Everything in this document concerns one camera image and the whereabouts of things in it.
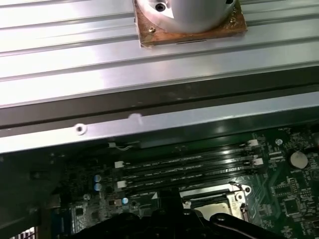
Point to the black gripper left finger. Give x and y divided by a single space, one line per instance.
139 226

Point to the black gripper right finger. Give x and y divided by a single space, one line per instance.
224 230

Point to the CPU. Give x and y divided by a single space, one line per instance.
214 209

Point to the metal socket cover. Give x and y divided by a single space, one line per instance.
234 199

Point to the CPU socket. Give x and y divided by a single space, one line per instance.
246 190

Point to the silver blue capacitor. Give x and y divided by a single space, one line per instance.
98 178
97 187
125 201

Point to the green motherboard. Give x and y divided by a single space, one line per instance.
286 189

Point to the round coin battery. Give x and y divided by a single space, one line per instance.
299 159

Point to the black PC case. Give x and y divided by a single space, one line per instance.
174 124

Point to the square brown base plate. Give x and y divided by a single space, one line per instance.
159 37

